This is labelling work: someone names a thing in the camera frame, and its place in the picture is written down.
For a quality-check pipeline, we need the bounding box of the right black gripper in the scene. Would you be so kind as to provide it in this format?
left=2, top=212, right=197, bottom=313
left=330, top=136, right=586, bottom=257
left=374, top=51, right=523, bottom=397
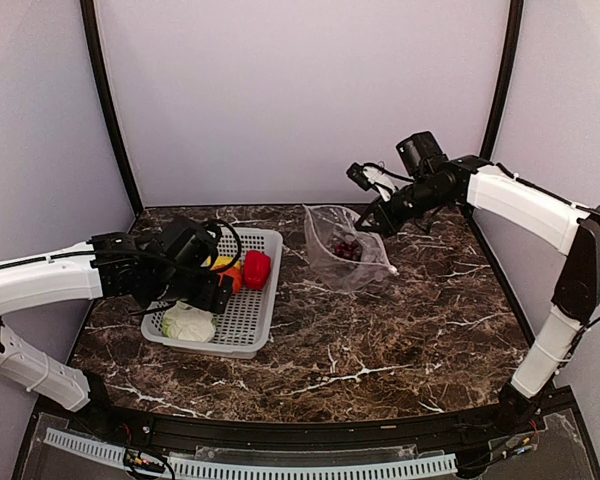
left=355, top=176, right=450, bottom=237

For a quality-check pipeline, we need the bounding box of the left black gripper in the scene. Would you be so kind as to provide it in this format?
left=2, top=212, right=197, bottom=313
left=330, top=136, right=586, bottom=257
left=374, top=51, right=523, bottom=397
left=146, top=269, right=234, bottom=313

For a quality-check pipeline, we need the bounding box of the orange bell pepper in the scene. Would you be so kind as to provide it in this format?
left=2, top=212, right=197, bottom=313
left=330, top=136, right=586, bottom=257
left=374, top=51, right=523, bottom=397
left=220, top=266, right=243, bottom=295

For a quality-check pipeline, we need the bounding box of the dark red grape bunch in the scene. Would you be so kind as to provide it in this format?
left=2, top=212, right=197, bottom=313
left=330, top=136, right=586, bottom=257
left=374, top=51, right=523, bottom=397
left=332, top=241, right=363, bottom=262

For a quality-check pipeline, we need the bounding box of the white green cauliflower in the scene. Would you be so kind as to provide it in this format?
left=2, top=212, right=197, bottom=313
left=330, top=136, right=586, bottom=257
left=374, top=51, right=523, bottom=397
left=162, top=302, right=216, bottom=343

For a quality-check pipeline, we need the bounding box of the clear zip top bag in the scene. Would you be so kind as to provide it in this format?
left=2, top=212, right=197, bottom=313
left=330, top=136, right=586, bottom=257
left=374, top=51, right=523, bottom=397
left=304, top=205, right=399, bottom=293

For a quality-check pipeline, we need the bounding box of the white plastic perforated basket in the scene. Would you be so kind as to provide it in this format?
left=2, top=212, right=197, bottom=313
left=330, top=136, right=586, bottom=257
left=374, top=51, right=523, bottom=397
left=141, top=227, right=283, bottom=359

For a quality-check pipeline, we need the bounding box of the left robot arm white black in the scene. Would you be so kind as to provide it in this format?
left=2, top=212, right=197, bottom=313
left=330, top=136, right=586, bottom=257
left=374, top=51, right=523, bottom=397
left=0, top=216, right=238, bottom=436

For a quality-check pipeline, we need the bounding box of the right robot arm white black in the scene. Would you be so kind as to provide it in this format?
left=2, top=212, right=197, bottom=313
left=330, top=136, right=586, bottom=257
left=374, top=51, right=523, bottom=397
left=347, top=131, right=600, bottom=434

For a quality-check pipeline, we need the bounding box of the red bell pepper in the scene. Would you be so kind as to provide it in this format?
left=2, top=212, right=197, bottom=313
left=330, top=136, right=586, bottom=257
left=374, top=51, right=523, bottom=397
left=242, top=250, right=271, bottom=290

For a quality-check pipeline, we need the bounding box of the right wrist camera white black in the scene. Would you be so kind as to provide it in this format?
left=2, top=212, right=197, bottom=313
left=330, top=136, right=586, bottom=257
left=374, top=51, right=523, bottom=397
left=346, top=162, right=413, bottom=202

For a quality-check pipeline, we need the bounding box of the black curved front rail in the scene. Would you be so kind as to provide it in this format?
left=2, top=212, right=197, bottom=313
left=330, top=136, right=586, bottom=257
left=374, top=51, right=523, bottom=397
left=69, top=399, right=546, bottom=456

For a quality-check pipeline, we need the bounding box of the white slotted cable duct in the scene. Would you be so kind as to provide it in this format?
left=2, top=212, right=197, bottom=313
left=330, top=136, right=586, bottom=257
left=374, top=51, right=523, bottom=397
left=44, top=427, right=458, bottom=479

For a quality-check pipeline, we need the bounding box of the right black frame post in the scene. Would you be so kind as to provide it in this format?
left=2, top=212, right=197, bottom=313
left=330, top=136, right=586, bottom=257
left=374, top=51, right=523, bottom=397
left=463, top=0, right=525, bottom=161

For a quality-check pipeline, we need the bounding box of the black frame post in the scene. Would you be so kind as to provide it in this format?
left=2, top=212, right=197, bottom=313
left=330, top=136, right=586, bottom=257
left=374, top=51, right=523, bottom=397
left=463, top=0, right=525, bottom=161
left=79, top=0, right=144, bottom=218

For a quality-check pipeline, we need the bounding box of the left black frame post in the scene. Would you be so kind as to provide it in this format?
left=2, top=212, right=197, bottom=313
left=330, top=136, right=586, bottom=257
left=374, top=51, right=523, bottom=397
left=79, top=0, right=144, bottom=218

